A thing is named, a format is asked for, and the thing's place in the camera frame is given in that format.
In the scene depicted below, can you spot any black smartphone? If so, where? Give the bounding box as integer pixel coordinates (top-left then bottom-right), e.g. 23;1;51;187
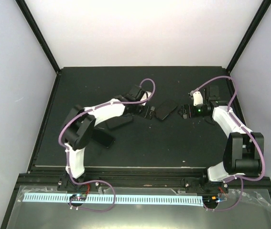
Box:
155;100;177;121
92;129;115;148

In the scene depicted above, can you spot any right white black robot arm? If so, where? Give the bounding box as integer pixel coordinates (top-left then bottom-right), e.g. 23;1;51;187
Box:
178;86;266;192

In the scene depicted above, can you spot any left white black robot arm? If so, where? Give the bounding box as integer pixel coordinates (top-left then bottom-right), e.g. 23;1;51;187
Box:
58;82;156;190

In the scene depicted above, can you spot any black table mat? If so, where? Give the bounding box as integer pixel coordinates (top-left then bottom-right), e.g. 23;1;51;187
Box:
31;66;233;171

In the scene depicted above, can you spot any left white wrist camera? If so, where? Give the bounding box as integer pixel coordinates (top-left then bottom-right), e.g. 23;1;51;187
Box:
141;92;152;101

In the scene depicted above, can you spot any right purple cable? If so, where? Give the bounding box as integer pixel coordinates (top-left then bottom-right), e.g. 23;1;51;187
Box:
192;75;266;212

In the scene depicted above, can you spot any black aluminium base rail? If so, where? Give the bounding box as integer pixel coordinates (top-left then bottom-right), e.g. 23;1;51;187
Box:
18;167;270;191

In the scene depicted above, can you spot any right black frame post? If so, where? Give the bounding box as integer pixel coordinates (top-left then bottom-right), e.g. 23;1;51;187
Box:
226;0;271;73

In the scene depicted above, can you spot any black frame post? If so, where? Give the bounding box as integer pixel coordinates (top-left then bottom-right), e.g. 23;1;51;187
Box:
15;0;61;73
226;0;271;73

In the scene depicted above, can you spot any light blue slotted cable duct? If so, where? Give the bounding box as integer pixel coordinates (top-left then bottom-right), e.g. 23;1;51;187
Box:
22;193;204;207

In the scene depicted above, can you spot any left black frame post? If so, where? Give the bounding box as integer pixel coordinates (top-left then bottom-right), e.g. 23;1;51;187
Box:
15;0;61;73

